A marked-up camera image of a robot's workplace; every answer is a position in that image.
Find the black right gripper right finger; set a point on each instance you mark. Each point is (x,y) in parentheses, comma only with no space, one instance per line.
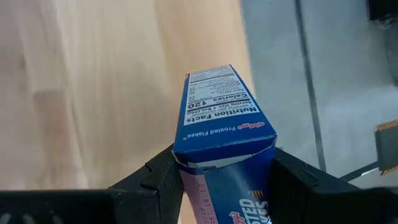
(311,199)

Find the blue Frosted Flakes cereal box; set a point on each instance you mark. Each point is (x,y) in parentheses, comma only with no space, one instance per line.
(217,137)

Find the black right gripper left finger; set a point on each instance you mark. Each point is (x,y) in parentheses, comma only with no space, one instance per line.
(155,193)

